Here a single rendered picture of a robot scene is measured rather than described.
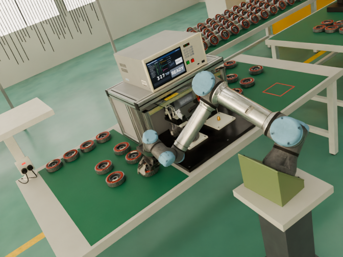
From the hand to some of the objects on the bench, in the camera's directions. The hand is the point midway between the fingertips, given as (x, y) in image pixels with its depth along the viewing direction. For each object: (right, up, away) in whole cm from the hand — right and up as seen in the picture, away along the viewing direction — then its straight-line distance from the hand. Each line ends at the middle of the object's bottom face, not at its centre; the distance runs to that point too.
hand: (148, 166), depth 193 cm
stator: (0, -3, +3) cm, 4 cm away
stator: (+82, +68, +80) cm, 133 cm away
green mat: (-28, -6, +14) cm, 32 cm away
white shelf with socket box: (-68, -9, +30) cm, 75 cm away
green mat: (+72, +56, +66) cm, 113 cm away
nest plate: (+44, +26, +26) cm, 58 cm away
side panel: (-13, +14, +40) cm, 44 cm away
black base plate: (+34, +19, +23) cm, 46 cm away
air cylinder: (+17, +19, +27) cm, 37 cm away
